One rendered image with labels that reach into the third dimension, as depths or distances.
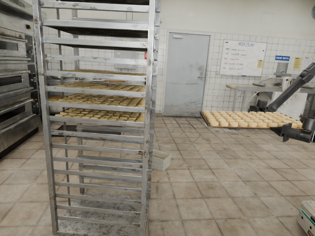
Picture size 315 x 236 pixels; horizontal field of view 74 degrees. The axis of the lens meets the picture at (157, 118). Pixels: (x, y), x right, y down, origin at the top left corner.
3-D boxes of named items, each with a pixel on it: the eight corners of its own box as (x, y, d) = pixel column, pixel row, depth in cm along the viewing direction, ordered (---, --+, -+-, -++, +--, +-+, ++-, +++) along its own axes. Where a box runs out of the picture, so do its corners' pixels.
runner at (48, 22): (154, 31, 112) (154, 25, 112) (154, 30, 110) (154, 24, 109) (40, 25, 115) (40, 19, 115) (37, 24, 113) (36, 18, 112)
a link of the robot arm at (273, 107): (316, 77, 148) (308, 74, 159) (310, 71, 148) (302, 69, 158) (269, 120, 164) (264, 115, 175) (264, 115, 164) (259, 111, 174)
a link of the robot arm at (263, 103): (270, 117, 164) (266, 113, 172) (276, 103, 160) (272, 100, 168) (255, 114, 165) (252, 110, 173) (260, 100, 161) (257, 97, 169)
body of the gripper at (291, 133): (281, 141, 115) (296, 145, 110) (284, 123, 112) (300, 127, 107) (285, 138, 119) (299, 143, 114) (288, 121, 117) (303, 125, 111)
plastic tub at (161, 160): (170, 165, 279) (171, 154, 275) (162, 172, 261) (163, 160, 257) (152, 159, 293) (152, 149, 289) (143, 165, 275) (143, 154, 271)
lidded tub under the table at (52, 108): (47, 110, 432) (46, 98, 425) (56, 106, 477) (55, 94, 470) (66, 111, 436) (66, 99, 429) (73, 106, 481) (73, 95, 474)
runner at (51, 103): (150, 112, 124) (151, 107, 123) (150, 113, 121) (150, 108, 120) (46, 104, 127) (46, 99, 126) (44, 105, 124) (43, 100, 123)
